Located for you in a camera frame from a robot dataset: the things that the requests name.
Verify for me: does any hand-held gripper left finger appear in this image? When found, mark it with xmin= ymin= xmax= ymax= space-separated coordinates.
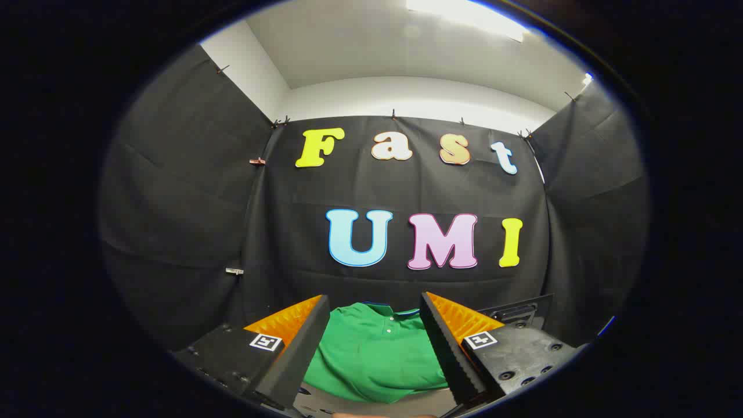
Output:
xmin=172 ymin=294 xmax=330 ymax=410

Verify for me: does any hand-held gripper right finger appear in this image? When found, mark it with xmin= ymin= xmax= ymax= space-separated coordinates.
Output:
xmin=419 ymin=291 xmax=581 ymax=407

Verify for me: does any green polo shirt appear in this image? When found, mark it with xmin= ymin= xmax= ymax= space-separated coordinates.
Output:
xmin=303 ymin=302 xmax=450 ymax=404

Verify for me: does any black backdrop cloth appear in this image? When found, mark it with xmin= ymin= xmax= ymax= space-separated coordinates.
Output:
xmin=99 ymin=44 xmax=648 ymax=349

